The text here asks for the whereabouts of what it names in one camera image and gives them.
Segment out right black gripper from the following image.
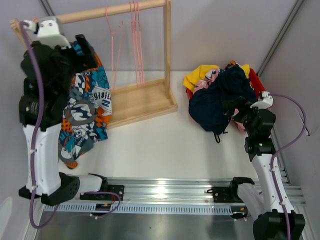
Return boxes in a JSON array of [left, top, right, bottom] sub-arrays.
[[222, 96, 264, 137]]

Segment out navy blue shorts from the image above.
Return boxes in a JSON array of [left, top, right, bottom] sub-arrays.
[[187, 65, 258, 144]]

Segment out orange black camouflage shorts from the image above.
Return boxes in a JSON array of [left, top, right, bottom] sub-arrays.
[[225, 60, 240, 69]]

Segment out yellow shorts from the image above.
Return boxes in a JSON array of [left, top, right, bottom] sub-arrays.
[[182, 64, 250, 92]]

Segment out blue orange patterned shorts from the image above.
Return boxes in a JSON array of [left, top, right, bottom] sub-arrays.
[[58, 53, 112, 170]]

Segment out pink hanger of camouflage shorts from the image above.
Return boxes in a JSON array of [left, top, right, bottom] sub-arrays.
[[134, 1, 145, 86]]

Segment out pink hanger of yellow shorts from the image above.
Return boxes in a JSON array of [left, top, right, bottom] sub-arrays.
[[132, 1, 145, 86]]

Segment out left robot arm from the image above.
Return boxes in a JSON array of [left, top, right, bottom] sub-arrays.
[[18, 34, 112, 206]]

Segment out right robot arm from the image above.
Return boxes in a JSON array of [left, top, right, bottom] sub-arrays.
[[222, 92, 306, 240]]

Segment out red plastic bin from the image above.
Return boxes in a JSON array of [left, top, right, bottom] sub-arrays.
[[185, 68, 265, 99]]

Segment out wooden clothes rack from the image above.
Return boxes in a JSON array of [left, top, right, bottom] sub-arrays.
[[9, 0, 178, 129]]

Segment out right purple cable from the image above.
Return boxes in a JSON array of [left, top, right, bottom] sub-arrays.
[[232, 92, 308, 240]]

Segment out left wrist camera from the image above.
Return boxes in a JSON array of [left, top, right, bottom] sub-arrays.
[[24, 16, 72, 50]]

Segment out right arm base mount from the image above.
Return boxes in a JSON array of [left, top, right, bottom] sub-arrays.
[[206, 176, 255, 203]]

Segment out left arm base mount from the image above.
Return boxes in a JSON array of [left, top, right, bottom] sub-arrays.
[[79, 184, 125, 201]]

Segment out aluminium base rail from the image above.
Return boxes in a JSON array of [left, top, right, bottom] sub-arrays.
[[33, 177, 306, 216]]

